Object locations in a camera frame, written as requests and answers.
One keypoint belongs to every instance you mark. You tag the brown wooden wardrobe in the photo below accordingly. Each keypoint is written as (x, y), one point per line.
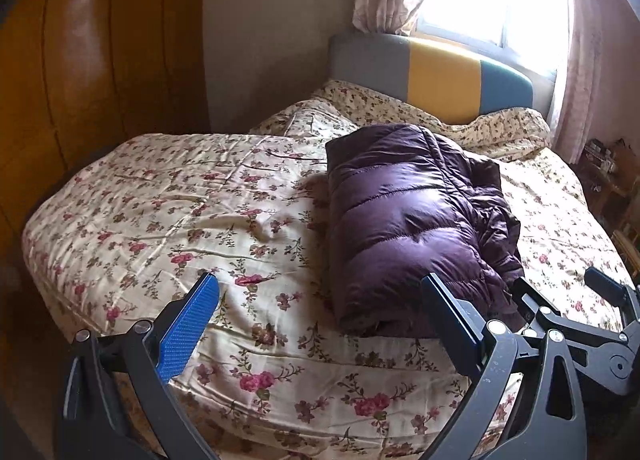
(100, 65)

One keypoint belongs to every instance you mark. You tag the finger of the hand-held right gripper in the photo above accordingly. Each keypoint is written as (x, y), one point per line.
(532, 312)
(620, 300)

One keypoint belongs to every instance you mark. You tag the purple puffer jacket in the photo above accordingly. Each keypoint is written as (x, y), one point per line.
(400, 220)

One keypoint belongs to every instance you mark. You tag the cream floral quilt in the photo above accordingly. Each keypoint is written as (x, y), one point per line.
(175, 220)

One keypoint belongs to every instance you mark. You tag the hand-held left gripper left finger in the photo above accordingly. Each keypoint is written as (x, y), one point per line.
(187, 325)

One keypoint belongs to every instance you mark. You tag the grey yellow blue headboard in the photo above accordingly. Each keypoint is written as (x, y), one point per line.
(440, 75)

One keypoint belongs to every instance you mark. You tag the floral pillow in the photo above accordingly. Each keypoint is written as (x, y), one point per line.
(375, 100)

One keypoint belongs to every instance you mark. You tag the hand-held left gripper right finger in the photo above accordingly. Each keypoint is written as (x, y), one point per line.
(450, 322)

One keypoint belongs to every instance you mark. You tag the wooden chair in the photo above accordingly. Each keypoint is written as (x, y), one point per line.
(627, 245)

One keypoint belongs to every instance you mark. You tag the cluttered wooden desk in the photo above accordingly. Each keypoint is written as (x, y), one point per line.
(607, 175)

